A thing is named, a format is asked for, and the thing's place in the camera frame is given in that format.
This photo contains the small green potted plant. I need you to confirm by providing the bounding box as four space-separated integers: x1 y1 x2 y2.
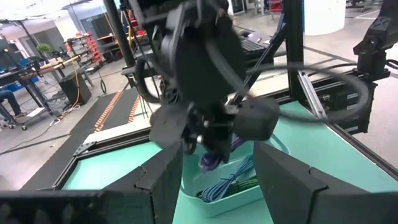
36 42 54 55

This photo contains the shelf with red bins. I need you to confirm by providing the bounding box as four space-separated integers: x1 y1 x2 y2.
64 32 103 67

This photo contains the black floor cabinet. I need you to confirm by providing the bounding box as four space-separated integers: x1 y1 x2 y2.
58 72 93 106

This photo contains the green braided USB-C cable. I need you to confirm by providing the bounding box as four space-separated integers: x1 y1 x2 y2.
195 176 259 200

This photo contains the person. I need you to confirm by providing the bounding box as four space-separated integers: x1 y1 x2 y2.
0 88 27 121

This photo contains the blue braided USB-C cable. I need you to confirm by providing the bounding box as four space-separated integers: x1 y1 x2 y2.
197 154 256 203

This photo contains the black keyboard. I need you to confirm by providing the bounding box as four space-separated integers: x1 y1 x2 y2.
239 37 268 54

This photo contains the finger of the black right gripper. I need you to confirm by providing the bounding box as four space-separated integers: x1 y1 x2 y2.
211 124 234 164
185 124 213 156

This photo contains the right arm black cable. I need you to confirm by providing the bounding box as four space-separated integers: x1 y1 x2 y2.
245 62 370 124

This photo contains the black aluminium table frame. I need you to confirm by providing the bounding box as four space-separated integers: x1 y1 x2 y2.
20 0 398 191

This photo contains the black hazard-striped floor mat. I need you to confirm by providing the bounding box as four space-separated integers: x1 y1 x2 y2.
20 89 124 191
99 90 142 133

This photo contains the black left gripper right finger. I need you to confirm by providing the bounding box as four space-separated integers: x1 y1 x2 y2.
253 141 398 224

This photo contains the white round column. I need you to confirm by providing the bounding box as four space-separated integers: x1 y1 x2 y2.
303 0 347 37

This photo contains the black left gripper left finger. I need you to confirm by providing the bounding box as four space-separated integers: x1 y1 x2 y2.
0 141 184 224

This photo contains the teal plastic bin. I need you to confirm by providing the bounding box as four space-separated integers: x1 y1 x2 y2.
181 133 292 218

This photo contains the purple braided USB-C cable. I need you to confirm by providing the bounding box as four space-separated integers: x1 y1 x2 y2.
198 135 246 174

